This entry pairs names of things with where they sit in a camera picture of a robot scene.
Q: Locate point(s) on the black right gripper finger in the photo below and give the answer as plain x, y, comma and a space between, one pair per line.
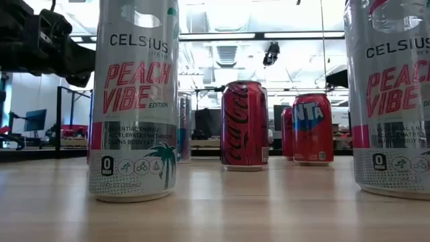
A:
337, 79

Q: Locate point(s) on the red workshop equipment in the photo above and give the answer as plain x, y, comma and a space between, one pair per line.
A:
74, 127

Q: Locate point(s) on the computer monitor on arm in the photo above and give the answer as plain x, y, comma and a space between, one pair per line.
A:
35, 120

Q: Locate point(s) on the black aluminium table frame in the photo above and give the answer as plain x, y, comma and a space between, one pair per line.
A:
40, 155

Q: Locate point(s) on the red soda can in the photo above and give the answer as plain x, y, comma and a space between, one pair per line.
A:
286, 134

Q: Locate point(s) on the black ceiling spotlight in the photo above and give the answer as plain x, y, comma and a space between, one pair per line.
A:
271, 53

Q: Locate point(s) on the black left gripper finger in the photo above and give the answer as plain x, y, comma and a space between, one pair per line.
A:
82, 64

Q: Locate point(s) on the Celsius Peach Vibe can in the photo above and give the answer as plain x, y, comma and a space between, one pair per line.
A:
134, 101
389, 101

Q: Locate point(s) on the black computer monitor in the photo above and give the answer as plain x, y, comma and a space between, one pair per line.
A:
277, 117

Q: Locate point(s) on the red Fanta can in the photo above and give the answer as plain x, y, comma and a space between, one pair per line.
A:
88, 148

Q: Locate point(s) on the slim silver beverage can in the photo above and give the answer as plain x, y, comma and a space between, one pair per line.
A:
184, 127

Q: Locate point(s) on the Coca-Cola can black script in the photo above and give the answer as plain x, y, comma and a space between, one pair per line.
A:
244, 127

